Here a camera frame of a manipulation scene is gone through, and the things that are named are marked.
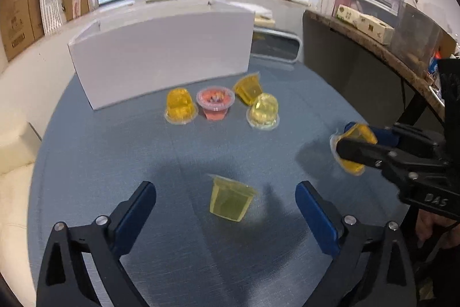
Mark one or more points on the white box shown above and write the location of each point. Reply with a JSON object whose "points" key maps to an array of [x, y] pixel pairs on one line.
{"points": [[161, 51]]}

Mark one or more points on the yellow-green jelly cup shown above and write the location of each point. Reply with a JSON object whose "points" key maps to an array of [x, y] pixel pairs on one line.
{"points": [[230, 201]]}

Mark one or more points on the pale yellow jelly cup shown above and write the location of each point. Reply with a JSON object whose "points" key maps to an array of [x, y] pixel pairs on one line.
{"points": [[264, 109]]}

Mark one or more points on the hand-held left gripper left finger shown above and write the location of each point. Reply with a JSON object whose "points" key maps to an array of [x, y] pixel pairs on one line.
{"points": [[134, 217]]}

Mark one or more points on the yellow tissue pack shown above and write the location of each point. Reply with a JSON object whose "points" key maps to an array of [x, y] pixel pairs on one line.
{"points": [[264, 21]]}

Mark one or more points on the large cardboard box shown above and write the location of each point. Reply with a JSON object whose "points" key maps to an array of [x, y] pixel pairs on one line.
{"points": [[18, 15]]}

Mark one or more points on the clear plastic container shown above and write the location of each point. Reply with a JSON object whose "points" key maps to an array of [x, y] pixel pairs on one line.
{"points": [[413, 33]]}

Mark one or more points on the wooden shelf board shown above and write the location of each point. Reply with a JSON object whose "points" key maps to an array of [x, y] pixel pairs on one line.
{"points": [[359, 37]]}

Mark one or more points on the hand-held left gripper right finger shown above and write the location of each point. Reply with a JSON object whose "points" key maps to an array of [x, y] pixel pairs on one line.
{"points": [[318, 220]]}

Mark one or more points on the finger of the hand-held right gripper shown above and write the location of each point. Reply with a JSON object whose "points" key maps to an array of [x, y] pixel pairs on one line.
{"points": [[363, 152], [386, 137]]}

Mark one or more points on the person's right hand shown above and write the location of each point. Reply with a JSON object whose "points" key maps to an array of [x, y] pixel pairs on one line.
{"points": [[429, 225]]}

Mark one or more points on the long cream tissue box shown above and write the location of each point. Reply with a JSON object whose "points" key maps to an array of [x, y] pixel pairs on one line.
{"points": [[363, 21]]}

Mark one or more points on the orange jelly cup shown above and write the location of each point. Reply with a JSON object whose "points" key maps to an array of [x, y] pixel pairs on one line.
{"points": [[248, 87], [361, 136], [181, 103]]}

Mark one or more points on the red jelly cup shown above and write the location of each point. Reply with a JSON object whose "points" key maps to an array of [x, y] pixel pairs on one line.
{"points": [[215, 105]]}

